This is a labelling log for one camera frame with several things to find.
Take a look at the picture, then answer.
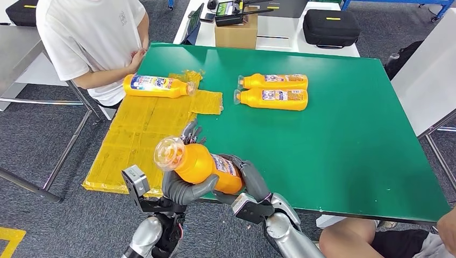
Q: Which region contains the black zip carrying case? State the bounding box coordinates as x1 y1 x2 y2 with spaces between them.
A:
303 9 361 49

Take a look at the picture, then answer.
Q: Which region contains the orange detergent bottle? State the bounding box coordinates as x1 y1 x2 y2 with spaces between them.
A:
237 74 309 91
123 74 197 99
233 88 309 112
154 135 245 196

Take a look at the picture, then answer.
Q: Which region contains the person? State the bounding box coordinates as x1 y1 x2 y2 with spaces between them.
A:
35 0 151 108
318 208 456 258

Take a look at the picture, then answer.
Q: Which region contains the white table leg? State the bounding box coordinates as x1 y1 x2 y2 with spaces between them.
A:
315 214 352 230

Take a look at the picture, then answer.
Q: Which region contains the grey metal table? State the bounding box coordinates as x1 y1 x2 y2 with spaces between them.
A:
0 25 102 204

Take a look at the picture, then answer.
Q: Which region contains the white table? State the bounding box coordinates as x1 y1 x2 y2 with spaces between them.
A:
173 0 360 58
390 8 456 195

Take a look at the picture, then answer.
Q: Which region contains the black bag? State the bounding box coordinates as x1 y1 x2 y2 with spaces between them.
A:
5 0 38 27

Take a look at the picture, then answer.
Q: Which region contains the person's right hand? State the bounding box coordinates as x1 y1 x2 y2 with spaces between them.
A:
127 48 147 74

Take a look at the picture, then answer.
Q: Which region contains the black backpack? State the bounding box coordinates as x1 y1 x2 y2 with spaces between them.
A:
383 40 425 81

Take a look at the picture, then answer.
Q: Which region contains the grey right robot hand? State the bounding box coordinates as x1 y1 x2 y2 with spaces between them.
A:
213 154 272 205

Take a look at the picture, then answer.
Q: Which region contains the yellow taped plastic sheet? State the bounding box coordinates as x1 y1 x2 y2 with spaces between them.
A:
81 70 224 198

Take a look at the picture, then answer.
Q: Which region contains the dark tablet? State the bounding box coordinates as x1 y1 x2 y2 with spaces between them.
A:
180 3 205 46

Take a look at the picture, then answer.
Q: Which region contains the blue metal frame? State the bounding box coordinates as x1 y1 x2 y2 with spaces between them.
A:
340 0 456 23

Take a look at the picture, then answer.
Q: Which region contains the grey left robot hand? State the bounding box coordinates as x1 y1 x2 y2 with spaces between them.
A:
162 119 220 207

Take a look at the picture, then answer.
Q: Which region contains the brown cardboard box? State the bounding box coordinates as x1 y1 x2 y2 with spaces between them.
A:
215 7 259 50

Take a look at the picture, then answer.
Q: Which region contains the dark grey laptop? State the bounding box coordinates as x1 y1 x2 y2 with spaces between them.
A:
250 0 310 19

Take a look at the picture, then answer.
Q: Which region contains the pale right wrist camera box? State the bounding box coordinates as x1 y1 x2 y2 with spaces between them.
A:
231 192 275 225

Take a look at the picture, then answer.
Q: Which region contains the black remote controller with screen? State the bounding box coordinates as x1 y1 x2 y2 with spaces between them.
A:
215 0 275 27

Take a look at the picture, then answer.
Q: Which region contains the yellow floor tape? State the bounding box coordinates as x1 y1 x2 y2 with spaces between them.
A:
0 227 26 258

